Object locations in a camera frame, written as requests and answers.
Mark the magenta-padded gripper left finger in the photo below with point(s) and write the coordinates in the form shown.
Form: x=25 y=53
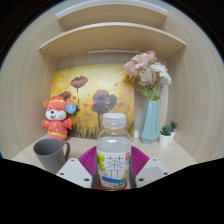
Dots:
x=73 y=170

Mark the light wooden shelf board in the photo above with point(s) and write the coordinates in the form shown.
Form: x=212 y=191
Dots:
x=113 y=15
x=111 y=36

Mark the white light bar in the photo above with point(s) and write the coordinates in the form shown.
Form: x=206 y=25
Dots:
x=115 y=51

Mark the red plush mouse toy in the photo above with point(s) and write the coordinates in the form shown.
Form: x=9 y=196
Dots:
x=56 y=125

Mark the pale teal faceted vase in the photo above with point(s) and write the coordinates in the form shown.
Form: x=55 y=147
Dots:
x=150 y=121

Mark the grey ribbed mug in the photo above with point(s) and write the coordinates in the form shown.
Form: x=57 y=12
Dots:
x=50 y=155

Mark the small potted succulent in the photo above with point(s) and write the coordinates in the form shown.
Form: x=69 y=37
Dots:
x=173 y=128
x=164 y=136

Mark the pink and white flower bouquet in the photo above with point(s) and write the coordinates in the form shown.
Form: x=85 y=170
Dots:
x=146 y=68

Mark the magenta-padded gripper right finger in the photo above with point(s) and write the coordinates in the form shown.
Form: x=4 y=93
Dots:
x=151 y=170

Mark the clear plastic drink bottle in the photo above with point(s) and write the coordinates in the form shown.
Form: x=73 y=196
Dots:
x=114 y=150

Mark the yellow poppy flower painting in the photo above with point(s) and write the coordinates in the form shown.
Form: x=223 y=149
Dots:
x=100 y=78

